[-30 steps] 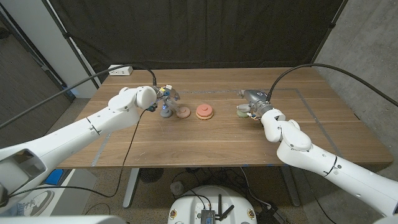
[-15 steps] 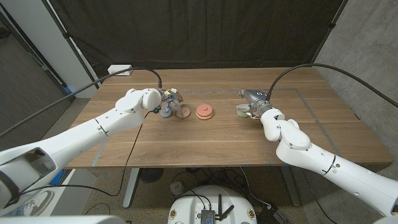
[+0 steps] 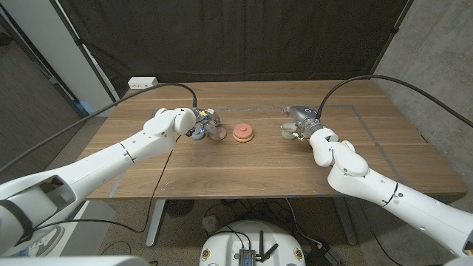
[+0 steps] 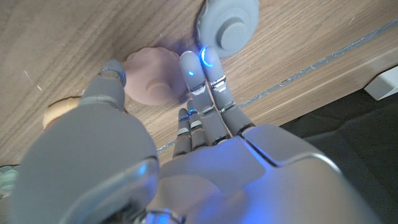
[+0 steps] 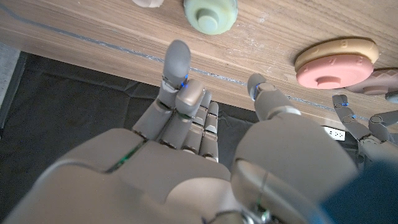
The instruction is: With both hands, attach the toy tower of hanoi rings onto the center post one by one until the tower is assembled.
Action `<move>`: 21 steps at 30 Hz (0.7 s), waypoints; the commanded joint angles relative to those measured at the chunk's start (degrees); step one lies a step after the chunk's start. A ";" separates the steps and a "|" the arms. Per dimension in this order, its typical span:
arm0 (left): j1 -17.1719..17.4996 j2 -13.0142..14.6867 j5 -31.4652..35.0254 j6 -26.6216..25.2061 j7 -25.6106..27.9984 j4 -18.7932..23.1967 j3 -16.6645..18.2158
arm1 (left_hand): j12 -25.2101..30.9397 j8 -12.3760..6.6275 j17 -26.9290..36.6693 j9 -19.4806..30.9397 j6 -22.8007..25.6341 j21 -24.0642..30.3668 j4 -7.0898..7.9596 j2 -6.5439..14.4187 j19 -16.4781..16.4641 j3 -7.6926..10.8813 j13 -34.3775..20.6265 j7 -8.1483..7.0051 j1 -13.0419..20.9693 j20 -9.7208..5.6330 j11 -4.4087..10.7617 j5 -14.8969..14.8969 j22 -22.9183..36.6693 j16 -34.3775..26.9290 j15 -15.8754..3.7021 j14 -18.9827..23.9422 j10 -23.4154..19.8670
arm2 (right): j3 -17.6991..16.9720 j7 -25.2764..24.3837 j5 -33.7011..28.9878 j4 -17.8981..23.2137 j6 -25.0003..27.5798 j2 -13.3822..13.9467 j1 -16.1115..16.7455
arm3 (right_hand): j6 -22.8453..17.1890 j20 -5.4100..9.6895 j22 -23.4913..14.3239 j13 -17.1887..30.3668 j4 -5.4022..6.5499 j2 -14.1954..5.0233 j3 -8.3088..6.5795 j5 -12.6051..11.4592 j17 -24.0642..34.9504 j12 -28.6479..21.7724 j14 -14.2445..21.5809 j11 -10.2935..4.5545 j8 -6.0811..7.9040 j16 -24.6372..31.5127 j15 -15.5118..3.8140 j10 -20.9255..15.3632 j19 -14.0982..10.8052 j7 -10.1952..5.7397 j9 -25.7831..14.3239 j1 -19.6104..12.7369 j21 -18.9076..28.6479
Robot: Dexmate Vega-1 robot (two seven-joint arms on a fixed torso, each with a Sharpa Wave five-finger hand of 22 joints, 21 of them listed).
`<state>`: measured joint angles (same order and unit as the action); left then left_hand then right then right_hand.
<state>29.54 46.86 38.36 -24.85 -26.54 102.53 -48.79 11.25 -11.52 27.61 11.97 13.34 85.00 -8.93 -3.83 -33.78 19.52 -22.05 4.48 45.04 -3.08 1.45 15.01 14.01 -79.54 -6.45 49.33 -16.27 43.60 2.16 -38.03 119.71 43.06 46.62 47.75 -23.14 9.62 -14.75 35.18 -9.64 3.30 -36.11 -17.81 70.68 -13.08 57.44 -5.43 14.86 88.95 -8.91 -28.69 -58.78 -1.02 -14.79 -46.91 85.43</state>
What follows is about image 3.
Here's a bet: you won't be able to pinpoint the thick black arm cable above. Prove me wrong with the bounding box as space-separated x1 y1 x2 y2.
0 82 198 175
316 75 473 129

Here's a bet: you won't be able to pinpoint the dusty pink toy ring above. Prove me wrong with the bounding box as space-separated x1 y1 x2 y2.
208 127 228 142

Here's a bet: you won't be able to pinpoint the black backdrop curtain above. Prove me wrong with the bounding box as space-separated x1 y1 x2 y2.
57 0 413 100

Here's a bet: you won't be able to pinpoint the white power strip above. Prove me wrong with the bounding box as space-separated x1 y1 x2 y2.
127 76 159 91

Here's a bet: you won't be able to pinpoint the black router with antennas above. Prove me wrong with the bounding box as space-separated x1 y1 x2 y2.
238 231 280 266

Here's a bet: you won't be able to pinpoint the thin right arm wire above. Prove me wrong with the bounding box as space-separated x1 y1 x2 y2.
364 217 406 266

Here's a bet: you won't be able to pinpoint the black floor cable tangle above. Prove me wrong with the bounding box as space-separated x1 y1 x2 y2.
203 198 323 248

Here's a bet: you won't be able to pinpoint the white robot torso edge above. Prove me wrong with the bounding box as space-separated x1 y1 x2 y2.
0 255 151 266

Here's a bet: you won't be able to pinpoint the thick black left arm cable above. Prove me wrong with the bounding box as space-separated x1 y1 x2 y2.
0 82 198 175

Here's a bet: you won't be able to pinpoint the coral red toy ring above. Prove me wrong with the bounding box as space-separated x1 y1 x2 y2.
233 123 254 138

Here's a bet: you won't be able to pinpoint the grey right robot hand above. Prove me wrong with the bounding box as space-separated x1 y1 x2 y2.
280 105 324 140

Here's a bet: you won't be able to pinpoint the grey table leg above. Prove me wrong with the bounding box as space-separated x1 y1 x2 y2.
333 197 358 247

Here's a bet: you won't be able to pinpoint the white foot pedal blue pads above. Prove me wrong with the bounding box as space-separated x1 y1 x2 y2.
14 201 116 258

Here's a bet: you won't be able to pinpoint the white table leg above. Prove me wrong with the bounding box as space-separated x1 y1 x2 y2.
146 199 167 248

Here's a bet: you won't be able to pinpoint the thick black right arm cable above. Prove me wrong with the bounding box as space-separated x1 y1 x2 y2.
316 75 473 129

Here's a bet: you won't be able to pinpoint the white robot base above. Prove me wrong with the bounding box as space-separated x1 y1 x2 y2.
199 220 307 266

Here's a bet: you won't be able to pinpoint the black power adapter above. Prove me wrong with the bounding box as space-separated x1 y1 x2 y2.
304 243 343 266

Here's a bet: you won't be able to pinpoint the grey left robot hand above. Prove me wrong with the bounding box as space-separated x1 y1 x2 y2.
186 108 228 142

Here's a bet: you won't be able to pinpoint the grey round floor object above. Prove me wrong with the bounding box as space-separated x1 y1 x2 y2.
202 215 220 233

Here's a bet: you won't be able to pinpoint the black backdrop stand pole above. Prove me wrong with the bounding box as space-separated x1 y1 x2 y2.
50 0 121 106
367 0 415 81

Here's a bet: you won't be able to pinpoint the black round floor fan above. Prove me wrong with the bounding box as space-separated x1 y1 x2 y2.
165 199 195 218

